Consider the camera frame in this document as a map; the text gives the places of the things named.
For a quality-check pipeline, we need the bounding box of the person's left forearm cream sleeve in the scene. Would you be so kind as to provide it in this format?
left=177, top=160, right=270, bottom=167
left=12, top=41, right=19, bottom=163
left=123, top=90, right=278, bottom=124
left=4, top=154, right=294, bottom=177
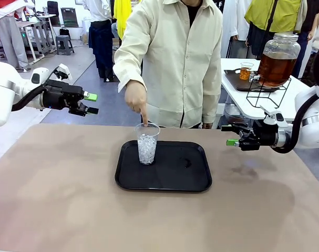
left=200, top=52, right=224, bottom=124

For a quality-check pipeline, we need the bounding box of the black wire dispenser stand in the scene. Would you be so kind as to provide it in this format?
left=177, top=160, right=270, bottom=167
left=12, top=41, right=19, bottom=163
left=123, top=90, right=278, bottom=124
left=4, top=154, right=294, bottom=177
left=246, top=77, right=292, bottom=109

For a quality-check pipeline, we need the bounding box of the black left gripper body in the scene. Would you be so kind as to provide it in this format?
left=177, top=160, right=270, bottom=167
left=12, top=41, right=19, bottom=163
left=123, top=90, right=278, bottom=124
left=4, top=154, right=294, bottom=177
left=42, top=79, right=86, bottom=109

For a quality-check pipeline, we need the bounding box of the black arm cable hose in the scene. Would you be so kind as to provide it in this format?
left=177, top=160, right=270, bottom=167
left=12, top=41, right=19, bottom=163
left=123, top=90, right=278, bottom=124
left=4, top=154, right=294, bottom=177
left=11, top=85, right=48, bottom=112
left=270, top=38, right=319, bottom=154

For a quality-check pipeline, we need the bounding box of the person in cream shirt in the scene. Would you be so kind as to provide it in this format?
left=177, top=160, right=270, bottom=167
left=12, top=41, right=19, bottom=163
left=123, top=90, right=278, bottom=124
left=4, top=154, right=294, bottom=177
left=113, top=0, right=224, bottom=130

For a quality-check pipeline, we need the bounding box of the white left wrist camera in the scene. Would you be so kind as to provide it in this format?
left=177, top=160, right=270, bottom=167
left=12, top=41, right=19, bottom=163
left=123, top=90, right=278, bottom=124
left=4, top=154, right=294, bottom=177
left=30, top=64, right=74, bottom=85

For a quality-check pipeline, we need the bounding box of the tall clear iced cup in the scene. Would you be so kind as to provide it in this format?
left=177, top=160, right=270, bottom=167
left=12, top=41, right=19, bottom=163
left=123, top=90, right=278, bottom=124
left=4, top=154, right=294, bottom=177
left=134, top=122, right=161, bottom=166

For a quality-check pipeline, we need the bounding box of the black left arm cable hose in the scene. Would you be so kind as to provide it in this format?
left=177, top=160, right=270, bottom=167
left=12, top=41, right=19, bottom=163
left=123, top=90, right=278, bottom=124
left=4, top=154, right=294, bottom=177
left=11, top=85, right=48, bottom=112

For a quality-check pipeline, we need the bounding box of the white metal workbench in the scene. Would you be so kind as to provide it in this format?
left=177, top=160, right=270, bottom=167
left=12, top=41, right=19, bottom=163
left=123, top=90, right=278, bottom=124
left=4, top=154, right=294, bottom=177
left=16, top=14, right=58, bottom=64

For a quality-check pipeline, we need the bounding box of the transparent round container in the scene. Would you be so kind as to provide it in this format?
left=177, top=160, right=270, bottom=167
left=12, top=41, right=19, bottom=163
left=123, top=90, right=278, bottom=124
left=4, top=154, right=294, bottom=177
left=223, top=103, right=251, bottom=127

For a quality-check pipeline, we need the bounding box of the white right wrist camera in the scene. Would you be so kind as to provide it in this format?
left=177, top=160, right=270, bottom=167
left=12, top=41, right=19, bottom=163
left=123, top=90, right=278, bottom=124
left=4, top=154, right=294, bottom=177
left=259, top=104, right=293, bottom=130

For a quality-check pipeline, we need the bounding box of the person in navy apron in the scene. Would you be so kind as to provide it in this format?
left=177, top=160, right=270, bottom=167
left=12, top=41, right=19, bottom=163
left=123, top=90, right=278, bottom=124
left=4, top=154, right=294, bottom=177
left=82, top=0, right=116, bottom=82

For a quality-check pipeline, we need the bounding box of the person in grey trousers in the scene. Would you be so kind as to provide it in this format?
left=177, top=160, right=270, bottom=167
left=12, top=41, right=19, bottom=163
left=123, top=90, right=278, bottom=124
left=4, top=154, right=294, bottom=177
left=0, top=0, right=29, bottom=72

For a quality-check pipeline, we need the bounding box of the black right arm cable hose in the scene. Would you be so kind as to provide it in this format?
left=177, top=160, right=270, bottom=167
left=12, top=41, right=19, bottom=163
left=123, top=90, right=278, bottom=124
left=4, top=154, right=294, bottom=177
left=270, top=38, right=319, bottom=154

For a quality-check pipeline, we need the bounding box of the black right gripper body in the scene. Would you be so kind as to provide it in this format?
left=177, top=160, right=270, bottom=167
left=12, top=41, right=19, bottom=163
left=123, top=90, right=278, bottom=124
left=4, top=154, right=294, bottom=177
left=252, top=119, right=279, bottom=148

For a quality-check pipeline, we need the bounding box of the person's right hand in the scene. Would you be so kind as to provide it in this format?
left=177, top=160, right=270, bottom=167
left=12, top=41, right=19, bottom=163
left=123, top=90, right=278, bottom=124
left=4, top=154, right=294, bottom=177
left=124, top=79, right=150, bottom=128

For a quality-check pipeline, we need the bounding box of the grey plastic stool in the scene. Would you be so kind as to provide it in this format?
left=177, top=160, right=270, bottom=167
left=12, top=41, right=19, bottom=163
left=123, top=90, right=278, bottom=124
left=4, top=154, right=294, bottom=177
left=55, top=35, right=75, bottom=56

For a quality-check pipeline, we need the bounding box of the glass tea dispenser jar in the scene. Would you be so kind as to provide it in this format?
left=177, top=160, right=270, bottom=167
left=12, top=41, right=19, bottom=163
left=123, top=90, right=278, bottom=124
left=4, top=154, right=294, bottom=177
left=248, top=33, right=302, bottom=88

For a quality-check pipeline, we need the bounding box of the black tray with handles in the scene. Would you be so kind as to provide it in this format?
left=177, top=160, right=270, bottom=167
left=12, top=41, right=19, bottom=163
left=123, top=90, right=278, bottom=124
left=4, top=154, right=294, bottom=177
left=223, top=68, right=280, bottom=93

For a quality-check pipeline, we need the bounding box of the black office chair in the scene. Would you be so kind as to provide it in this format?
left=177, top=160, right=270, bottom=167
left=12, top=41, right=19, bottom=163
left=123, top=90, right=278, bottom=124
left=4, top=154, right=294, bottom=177
left=47, top=1, right=60, bottom=17

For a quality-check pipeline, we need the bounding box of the hanging yellow garment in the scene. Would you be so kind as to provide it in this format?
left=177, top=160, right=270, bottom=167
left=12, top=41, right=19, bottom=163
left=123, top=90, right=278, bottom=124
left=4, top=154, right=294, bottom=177
left=114, top=0, right=132, bottom=34

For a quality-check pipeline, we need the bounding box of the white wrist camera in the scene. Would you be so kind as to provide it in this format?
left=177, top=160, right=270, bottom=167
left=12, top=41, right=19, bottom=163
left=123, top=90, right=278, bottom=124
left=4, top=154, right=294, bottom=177
left=259, top=104, right=293, bottom=130
left=30, top=64, right=74, bottom=85

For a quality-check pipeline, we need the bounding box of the person's right forearm cream sleeve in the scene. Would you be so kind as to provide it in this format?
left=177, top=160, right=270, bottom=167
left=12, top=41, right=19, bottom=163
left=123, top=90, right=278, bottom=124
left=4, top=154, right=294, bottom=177
left=113, top=44, right=148, bottom=93

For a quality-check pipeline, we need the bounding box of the dark framed board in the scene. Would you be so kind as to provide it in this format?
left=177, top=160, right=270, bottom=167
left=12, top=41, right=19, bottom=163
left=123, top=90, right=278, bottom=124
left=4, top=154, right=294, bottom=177
left=60, top=7, right=79, bottom=28

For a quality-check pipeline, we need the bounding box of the short clear iced cup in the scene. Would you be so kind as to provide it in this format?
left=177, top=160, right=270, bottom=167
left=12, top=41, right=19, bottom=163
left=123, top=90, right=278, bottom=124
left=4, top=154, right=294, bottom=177
left=240, top=62, right=255, bottom=80

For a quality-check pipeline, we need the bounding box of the black rectangular serving tray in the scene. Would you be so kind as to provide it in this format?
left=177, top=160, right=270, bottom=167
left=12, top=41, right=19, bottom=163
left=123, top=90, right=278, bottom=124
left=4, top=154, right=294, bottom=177
left=115, top=140, right=213, bottom=193

